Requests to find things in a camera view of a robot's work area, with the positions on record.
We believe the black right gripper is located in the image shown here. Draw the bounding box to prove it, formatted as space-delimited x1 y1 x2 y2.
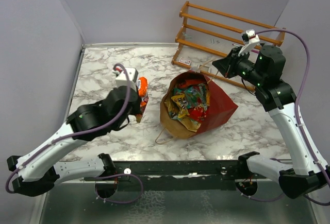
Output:
213 46 266 86

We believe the orange snack packet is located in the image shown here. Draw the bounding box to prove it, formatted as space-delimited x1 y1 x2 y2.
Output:
135 77 149 123

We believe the red paper bag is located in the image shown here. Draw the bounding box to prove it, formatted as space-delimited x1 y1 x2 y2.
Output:
160 70 238 140

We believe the teal Fox's candy packet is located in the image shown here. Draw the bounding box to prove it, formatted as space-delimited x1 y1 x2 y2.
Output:
172 83 208 111

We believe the yellow M&Ms packet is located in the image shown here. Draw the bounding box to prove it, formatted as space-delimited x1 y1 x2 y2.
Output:
171 94 189 118

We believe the gold chips bag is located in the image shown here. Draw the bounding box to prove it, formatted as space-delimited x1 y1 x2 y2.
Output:
164 88 205 132

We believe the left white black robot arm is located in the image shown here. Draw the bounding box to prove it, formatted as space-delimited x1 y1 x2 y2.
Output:
5 85 141 197

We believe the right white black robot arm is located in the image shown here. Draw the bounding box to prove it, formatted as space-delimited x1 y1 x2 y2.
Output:
212 45 329 199

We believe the small clear plastic cup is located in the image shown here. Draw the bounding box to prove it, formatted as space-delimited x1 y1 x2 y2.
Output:
190 66 201 73

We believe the orange wooden rack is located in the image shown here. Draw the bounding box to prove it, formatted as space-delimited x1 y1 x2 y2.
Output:
171 1 273 91

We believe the red white staples box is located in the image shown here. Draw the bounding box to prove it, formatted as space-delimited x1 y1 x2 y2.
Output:
178 57 192 66

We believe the red snack packet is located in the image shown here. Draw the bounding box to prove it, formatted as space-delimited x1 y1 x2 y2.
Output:
188 104 209 123

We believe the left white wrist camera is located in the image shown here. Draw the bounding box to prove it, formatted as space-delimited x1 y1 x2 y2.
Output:
112 66 138 91

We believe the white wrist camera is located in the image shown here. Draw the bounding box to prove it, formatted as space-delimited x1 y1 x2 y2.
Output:
112 66 138 91
238 29 260 56

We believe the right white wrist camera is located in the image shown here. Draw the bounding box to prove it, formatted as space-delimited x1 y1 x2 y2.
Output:
238 29 260 56

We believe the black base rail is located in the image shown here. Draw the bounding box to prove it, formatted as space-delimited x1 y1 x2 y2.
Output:
85 154 269 191

